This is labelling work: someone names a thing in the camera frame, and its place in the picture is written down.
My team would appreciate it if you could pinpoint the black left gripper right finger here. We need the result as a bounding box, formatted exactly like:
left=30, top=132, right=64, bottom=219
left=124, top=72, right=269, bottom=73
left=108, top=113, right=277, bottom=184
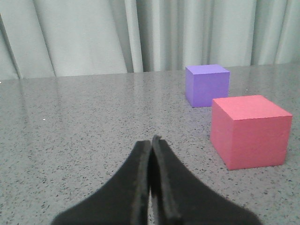
left=151, top=135, right=261, bottom=225

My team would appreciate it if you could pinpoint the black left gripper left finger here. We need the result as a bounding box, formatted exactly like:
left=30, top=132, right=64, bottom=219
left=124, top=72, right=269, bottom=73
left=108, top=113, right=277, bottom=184
left=52, top=141, right=150, bottom=225

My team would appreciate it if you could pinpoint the pink foam cube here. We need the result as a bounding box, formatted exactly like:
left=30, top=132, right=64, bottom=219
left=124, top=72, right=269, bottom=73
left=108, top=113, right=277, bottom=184
left=210, top=95, right=293, bottom=170

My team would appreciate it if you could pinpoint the purple foam cube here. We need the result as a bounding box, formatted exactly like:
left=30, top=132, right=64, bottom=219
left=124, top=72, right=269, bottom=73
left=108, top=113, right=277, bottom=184
left=185, top=64, right=230, bottom=108

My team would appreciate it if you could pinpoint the pale green curtain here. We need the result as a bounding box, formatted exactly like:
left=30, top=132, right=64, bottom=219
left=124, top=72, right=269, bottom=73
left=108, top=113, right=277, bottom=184
left=0, top=0, right=300, bottom=80

